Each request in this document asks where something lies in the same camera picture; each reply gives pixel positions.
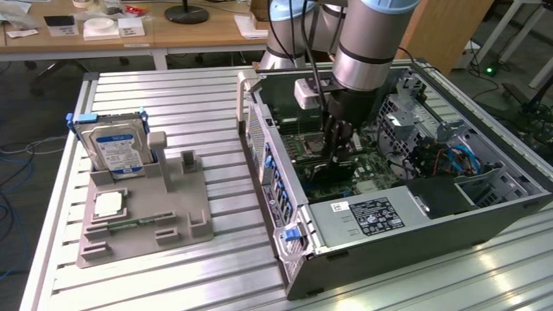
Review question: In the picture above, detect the plain white box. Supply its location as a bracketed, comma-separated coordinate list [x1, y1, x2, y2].
[117, 17, 147, 38]

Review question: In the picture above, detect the black floor equipment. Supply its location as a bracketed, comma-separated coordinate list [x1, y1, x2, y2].
[500, 82, 553, 157]

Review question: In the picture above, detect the clear plastic bag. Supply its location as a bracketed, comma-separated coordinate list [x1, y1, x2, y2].
[0, 0, 39, 30]

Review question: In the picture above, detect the grey power supply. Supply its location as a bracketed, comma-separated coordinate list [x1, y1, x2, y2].
[307, 186, 433, 249]

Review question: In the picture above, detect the wooden desk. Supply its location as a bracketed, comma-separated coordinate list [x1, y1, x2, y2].
[0, 0, 272, 71]

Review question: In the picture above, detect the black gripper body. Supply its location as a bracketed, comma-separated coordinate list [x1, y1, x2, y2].
[327, 88, 383, 126]

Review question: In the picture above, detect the CPU socket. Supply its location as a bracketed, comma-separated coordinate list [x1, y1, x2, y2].
[301, 132, 328, 157]

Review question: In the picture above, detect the hard disk in blue caddy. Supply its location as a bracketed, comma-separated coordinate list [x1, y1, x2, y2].
[64, 109, 151, 181]

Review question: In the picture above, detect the white table frame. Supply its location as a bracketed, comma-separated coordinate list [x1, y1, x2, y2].
[473, 0, 553, 89]

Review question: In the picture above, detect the green RAM stick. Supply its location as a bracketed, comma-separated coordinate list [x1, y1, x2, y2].
[88, 216, 173, 233]

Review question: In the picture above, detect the silver CPU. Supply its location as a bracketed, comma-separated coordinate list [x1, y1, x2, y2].
[94, 193, 124, 218]

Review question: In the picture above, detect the metal disk bay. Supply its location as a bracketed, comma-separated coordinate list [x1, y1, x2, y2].
[453, 160, 540, 210]

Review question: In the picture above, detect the black round lamp base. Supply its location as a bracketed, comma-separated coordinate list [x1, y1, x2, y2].
[164, 0, 211, 25]

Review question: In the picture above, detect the wooden cabinet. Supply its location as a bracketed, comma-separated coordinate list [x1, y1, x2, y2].
[400, 0, 496, 75]

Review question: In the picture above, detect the green graphics card black cooler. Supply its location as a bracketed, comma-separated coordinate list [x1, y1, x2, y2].
[308, 161, 357, 185]

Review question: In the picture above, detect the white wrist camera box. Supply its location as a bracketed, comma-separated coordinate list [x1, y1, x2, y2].
[293, 78, 336, 110]

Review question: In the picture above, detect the white paper stack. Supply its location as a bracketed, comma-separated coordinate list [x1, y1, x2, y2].
[233, 14, 269, 40]

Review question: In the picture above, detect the blue wire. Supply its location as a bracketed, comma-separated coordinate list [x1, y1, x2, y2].
[457, 144, 483, 176]
[449, 147, 475, 176]

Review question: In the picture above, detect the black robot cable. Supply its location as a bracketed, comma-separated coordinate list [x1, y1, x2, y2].
[267, 0, 332, 119]

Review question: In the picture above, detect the brown cardboard box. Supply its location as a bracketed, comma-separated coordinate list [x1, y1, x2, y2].
[249, 0, 273, 32]

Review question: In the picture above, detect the white box with black lid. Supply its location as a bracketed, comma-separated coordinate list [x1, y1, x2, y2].
[44, 15, 80, 38]

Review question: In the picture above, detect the orange wire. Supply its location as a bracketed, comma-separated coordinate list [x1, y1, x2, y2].
[433, 147, 447, 176]

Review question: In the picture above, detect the black office chair base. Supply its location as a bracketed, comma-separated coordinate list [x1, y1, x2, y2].
[24, 56, 131, 97]

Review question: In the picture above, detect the blue floor cable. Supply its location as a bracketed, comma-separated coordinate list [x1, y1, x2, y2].
[0, 152, 39, 280]

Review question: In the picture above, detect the white box with tape roll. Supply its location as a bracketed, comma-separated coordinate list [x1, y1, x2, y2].
[83, 18, 121, 41]

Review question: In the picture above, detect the grey parts rack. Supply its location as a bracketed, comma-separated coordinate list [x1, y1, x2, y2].
[76, 131, 216, 270]

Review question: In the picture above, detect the green motherboard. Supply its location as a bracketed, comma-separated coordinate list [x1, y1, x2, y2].
[276, 111, 409, 204]

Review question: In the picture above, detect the open dark grey PC case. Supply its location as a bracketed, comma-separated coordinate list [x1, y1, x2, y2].
[236, 60, 553, 301]

